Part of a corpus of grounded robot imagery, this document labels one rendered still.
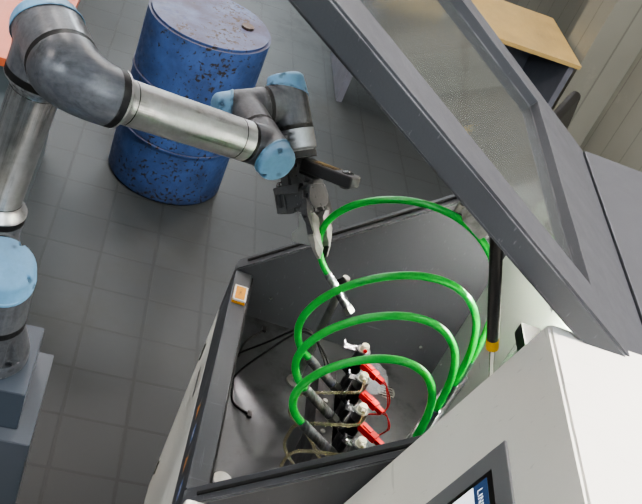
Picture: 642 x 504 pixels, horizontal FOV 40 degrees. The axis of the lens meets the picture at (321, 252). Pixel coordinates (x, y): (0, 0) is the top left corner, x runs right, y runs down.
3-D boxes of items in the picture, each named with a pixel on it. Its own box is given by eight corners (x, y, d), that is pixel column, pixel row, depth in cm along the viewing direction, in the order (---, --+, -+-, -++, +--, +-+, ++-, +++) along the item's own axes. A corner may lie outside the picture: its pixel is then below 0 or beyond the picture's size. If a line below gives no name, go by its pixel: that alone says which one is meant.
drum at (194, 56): (224, 157, 416) (276, 11, 372) (215, 220, 376) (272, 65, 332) (117, 124, 405) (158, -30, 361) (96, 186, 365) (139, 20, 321)
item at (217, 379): (216, 318, 212) (236, 269, 203) (234, 323, 213) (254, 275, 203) (162, 539, 162) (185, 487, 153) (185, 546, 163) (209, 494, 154)
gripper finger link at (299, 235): (299, 261, 177) (293, 215, 177) (325, 257, 174) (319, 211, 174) (291, 262, 175) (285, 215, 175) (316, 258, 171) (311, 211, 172)
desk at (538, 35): (525, 161, 529) (581, 66, 491) (332, 102, 499) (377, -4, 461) (503, 108, 579) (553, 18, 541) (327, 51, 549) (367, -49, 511)
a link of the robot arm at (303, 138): (320, 126, 176) (299, 126, 169) (324, 149, 177) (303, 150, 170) (288, 133, 180) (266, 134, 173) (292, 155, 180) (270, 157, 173)
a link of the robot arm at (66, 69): (62, 61, 127) (312, 147, 160) (45, 22, 134) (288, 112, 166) (28, 125, 132) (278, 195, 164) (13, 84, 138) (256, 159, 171)
